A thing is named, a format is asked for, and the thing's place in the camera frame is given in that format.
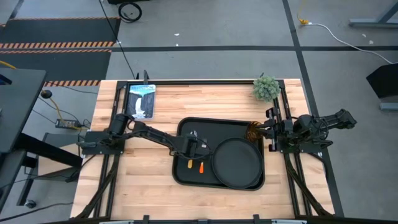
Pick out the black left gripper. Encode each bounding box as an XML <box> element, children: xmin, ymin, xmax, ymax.
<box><xmin>179</xmin><ymin>133</ymin><xmax>210</xmax><ymax>161</ymax></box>

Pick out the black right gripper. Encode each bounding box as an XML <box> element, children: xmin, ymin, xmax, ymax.
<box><xmin>255</xmin><ymin>107</ymin><xmax>284</xmax><ymax>152</ymax></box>

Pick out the amber ribbed cup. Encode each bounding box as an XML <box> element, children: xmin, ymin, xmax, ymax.
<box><xmin>246</xmin><ymin>120</ymin><xmax>264</xmax><ymax>142</ymax></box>

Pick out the fork with orange handle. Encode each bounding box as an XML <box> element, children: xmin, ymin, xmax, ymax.
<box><xmin>199</xmin><ymin>138</ymin><xmax>208</xmax><ymax>174</ymax></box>

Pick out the spoon with yellow handle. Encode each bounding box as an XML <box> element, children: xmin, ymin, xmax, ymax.
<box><xmin>187</xmin><ymin>130</ymin><xmax>198</xmax><ymax>169</ymax></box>

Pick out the black round plate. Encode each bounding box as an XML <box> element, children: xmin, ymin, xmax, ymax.
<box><xmin>211</xmin><ymin>137</ymin><xmax>264</xmax><ymax>190</ymax></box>

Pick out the black plastic tray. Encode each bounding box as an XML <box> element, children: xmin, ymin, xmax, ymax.
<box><xmin>172</xmin><ymin>116</ymin><xmax>266</xmax><ymax>191</ymax></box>

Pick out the green ball-shaped plant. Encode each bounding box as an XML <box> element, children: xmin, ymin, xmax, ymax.
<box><xmin>252</xmin><ymin>76</ymin><xmax>281</xmax><ymax>103</ymax></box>

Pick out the magazine with waterfall cover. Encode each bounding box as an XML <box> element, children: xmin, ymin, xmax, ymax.
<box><xmin>126</xmin><ymin>83</ymin><xmax>157</xmax><ymax>121</ymax></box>

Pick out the black angular stand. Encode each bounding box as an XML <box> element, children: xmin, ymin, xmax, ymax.
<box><xmin>366</xmin><ymin>62</ymin><xmax>398</xmax><ymax>99</ymax></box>

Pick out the black power adapter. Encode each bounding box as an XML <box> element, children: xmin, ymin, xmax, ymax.
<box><xmin>55</xmin><ymin>118</ymin><xmax>79</xmax><ymax>129</ymax></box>

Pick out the grey metal desk leg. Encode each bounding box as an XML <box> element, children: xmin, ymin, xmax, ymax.
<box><xmin>348</xmin><ymin>0</ymin><xmax>398</xmax><ymax>29</ymax></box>

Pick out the black hazard-striped floor mat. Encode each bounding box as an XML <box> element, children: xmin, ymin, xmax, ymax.
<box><xmin>0</xmin><ymin>17</ymin><xmax>121</xmax><ymax>49</ymax></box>
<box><xmin>0</xmin><ymin>49</ymin><xmax>112</xmax><ymax>87</ymax></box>

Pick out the dark grey side desk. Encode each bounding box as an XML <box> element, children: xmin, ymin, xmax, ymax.
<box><xmin>0</xmin><ymin>67</ymin><xmax>83</xmax><ymax>212</ymax></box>

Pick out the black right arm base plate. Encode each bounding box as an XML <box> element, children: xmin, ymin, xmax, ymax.
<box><xmin>275</xmin><ymin>136</ymin><xmax>325</xmax><ymax>155</ymax></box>

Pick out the black aluminium frame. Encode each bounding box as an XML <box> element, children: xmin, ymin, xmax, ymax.
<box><xmin>74</xmin><ymin>79</ymin><xmax>335</xmax><ymax>224</ymax></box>

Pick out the white edge bracket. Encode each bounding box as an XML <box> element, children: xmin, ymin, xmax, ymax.
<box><xmin>271</xmin><ymin>219</ymin><xmax>307</xmax><ymax>224</ymax></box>
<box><xmin>99</xmin><ymin>219</ymin><xmax>135</xmax><ymax>224</ymax></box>

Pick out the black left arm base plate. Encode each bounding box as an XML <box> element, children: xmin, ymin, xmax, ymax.
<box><xmin>81</xmin><ymin>130</ymin><xmax>125</xmax><ymax>156</ymax></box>

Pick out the white cable with yellow plug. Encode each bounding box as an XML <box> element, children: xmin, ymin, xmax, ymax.
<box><xmin>297</xmin><ymin>0</ymin><xmax>398</xmax><ymax>65</ymax></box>

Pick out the long black floor cable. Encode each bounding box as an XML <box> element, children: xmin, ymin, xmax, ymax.
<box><xmin>98</xmin><ymin>0</ymin><xmax>138</xmax><ymax>80</ymax></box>

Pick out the yellow floor cable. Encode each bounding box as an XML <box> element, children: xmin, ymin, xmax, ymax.
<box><xmin>49</xmin><ymin>96</ymin><xmax>82</xmax><ymax>131</ymax></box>

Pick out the coiled black cable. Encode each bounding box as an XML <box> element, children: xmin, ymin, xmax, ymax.
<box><xmin>118</xmin><ymin>1</ymin><xmax>143</xmax><ymax>24</ymax></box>

